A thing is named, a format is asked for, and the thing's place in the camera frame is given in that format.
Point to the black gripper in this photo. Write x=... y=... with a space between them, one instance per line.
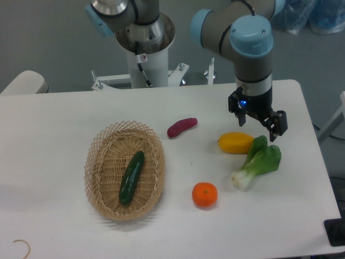
x=260 y=108

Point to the green cucumber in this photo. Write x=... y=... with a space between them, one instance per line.
x=130 y=178

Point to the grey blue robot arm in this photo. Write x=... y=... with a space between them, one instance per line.
x=240 y=33

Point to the woven wicker basket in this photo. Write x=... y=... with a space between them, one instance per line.
x=108 y=158

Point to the yellow mango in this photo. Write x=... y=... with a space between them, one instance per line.
x=235 y=142

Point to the green bok choy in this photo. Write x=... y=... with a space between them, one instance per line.
x=261 y=159

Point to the purple sweet potato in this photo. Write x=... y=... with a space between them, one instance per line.
x=180 y=126

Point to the orange tangerine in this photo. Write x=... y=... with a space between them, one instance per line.
x=204 y=194

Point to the blue plastic bag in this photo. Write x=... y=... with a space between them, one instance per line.
x=323 y=17

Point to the black device at edge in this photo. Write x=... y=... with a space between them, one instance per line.
x=335 y=231

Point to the white chair armrest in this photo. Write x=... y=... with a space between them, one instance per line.
x=27 y=82

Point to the white table leg frame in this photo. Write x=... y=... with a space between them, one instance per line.
x=332 y=123

